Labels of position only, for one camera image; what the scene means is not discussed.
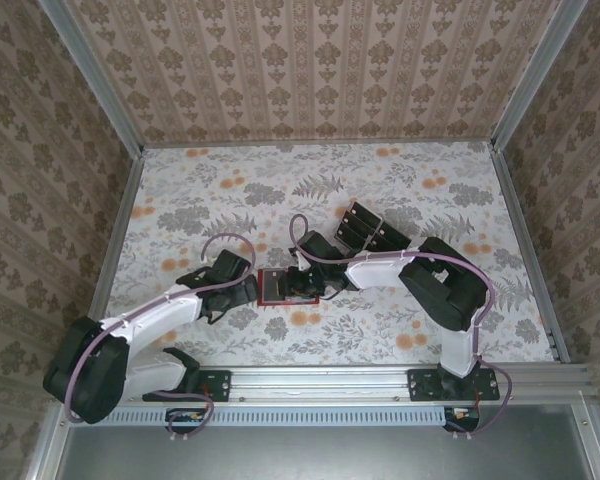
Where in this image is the red leather card holder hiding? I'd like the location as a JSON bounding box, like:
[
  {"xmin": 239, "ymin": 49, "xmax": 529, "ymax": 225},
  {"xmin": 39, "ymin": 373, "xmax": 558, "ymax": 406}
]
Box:
[{"xmin": 256, "ymin": 267, "xmax": 323, "ymax": 307}]

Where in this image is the black card rack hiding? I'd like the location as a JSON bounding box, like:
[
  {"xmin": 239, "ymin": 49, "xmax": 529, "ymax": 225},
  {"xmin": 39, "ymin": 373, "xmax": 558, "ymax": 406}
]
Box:
[{"xmin": 332, "ymin": 198, "xmax": 412, "ymax": 257}]

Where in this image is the grey metal panel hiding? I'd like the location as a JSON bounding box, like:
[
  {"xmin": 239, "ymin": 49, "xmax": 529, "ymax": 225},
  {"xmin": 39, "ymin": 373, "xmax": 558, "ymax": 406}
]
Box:
[{"xmin": 54, "ymin": 404, "xmax": 596, "ymax": 480}]

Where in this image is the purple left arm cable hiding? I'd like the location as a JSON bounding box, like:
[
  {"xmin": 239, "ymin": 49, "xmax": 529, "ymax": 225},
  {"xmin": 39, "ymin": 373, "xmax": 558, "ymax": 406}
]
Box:
[{"xmin": 64, "ymin": 232, "xmax": 257, "ymax": 441}]

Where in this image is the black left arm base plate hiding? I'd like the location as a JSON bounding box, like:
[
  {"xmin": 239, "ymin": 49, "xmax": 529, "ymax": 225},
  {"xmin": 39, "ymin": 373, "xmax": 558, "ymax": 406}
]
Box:
[{"xmin": 142, "ymin": 368, "xmax": 232, "ymax": 403}]

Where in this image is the aluminium mounting rail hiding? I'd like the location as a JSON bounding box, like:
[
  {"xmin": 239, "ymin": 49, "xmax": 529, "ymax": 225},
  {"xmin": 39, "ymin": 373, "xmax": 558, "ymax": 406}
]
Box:
[{"xmin": 129, "ymin": 363, "xmax": 594, "ymax": 407}]

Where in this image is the grey slotted cable duct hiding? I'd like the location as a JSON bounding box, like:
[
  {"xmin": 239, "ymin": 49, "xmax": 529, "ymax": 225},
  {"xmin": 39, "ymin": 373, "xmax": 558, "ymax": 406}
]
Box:
[{"xmin": 62, "ymin": 407, "xmax": 454, "ymax": 429}]

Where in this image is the aluminium table side rail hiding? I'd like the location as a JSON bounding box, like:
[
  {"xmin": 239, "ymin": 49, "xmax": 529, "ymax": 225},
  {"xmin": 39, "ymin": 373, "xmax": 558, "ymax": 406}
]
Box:
[
  {"xmin": 489, "ymin": 147, "xmax": 571, "ymax": 364},
  {"xmin": 82, "ymin": 149, "xmax": 146, "ymax": 351}
]

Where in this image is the black electronics board with wires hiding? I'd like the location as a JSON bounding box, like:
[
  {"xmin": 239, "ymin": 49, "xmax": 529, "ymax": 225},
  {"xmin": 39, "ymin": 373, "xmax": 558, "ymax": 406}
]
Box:
[
  {"xmin": 443, "ymin": 405, "xmax": 481, "ymax": 432},
  {"xmin": 165, "ymin": 407, "xmax": 205, "ymax": 434}
]

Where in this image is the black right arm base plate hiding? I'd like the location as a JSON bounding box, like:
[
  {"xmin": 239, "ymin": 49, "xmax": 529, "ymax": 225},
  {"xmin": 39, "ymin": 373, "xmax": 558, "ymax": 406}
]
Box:
[{"xmin": 407, "ymin": 367, "xmax": 501, "ymax": 403}]

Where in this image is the aluminium frame post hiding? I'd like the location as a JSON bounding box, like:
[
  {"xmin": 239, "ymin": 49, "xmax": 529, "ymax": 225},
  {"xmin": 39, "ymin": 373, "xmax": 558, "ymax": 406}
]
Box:
[
  {"xmin": 39, "ymin": 0, "xmax": 146, "ymax": 156},
  {"xmin": 489, "ymin": 0, "xmax": 589, "ymax": 151}
]

